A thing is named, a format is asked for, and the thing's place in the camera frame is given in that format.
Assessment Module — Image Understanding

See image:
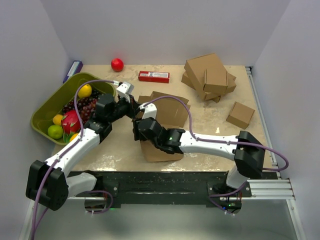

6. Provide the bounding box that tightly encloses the red grape bunch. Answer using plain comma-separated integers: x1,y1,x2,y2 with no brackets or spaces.
77,97,98,125

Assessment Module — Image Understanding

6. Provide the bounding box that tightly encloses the small orange fruit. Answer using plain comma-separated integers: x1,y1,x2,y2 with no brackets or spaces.
52,114,63,126

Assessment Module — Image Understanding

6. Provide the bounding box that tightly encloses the red apple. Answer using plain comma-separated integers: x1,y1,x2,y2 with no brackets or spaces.
111,58,124,72

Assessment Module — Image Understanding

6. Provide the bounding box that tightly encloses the large stacked cardboard box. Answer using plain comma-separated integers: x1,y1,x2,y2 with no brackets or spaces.
184,53,226,89

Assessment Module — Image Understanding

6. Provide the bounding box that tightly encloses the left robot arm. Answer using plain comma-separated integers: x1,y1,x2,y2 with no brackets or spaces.
26,94,143,211

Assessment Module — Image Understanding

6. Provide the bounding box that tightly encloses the lone small cardboard box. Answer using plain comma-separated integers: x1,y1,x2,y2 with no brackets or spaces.
226,101,255,130

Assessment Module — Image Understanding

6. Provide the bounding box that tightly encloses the green lime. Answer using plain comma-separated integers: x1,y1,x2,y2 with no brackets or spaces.
47,124,64,140

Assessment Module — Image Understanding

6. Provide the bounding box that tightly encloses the red dragon fruit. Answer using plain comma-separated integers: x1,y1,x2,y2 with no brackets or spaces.
61,109,81,135

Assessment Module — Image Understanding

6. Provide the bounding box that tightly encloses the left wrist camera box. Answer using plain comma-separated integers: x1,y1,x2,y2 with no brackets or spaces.
116,81,134,98

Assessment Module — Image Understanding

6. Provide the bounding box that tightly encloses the purple flat box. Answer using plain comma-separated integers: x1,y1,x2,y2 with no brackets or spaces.
62,60,83,84

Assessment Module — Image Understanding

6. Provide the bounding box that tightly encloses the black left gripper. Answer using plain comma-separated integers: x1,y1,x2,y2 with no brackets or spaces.
108,94,142,124

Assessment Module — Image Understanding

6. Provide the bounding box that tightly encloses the yellow lemon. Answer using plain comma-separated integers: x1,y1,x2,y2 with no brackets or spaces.
77,84,93,99

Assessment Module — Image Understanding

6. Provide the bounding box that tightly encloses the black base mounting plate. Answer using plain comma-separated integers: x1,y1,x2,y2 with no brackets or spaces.
77,171,252,208

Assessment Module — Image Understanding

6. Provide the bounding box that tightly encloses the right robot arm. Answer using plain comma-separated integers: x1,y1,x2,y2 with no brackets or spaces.
133,117,265,197

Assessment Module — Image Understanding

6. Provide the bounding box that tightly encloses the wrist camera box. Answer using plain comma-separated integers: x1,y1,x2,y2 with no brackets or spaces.
139,102,157,119
116,81,134,98

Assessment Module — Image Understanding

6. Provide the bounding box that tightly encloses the top small cardboard box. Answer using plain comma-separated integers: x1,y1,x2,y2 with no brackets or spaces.
203,68,237,96

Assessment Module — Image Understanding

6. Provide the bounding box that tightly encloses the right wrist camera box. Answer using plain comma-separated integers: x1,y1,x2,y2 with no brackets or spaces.
139,102,157,119

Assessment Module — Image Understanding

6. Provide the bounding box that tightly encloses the dark purple grape bunch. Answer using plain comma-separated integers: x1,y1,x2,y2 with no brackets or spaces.
61,89,101,114

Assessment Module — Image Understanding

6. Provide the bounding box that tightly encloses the red rectangular carton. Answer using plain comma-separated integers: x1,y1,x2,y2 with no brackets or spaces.
138,71,170,84

